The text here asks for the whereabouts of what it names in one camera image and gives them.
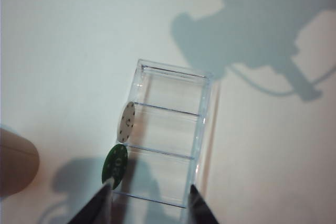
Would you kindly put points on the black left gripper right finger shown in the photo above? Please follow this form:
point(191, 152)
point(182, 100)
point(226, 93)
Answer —
point(200, 213)

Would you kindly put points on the white poker chip 5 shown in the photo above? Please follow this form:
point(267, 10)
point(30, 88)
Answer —
point(126, 123)

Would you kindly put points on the tan paper cup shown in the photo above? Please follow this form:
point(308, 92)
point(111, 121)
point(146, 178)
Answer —
point(15, 161)

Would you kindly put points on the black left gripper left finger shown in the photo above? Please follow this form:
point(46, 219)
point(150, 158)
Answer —
point(97, 211)

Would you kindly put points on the clear plastic chip tray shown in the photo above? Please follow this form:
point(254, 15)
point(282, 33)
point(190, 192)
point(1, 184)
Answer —
point(170, 129)

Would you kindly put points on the green poker chip 20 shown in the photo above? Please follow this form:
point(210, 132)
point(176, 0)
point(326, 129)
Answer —
point(115, 163)

